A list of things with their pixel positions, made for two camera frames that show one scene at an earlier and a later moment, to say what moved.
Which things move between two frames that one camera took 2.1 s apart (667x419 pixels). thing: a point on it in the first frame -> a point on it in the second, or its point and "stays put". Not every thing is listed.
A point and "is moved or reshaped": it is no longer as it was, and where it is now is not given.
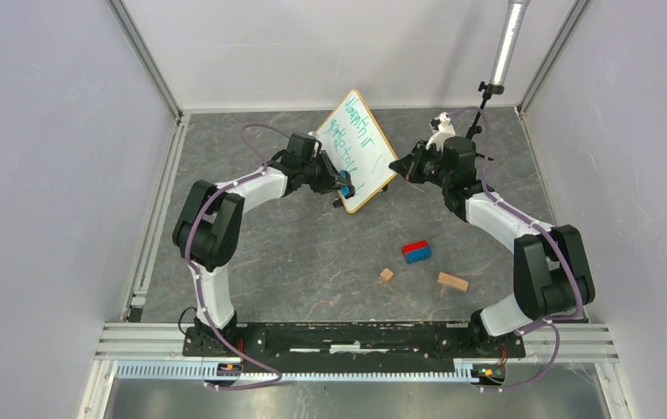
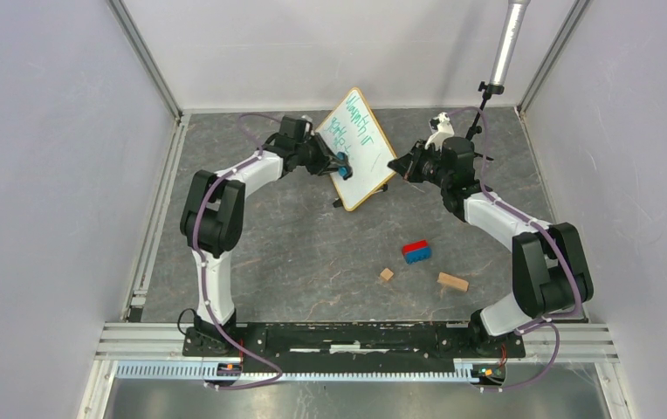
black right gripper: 408,166 stays put
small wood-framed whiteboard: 353,140 stays put
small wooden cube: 387,274 stays put
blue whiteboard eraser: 347,190 is moved or reshaped
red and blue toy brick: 418,250 stays put
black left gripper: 327,184 -> 323,165
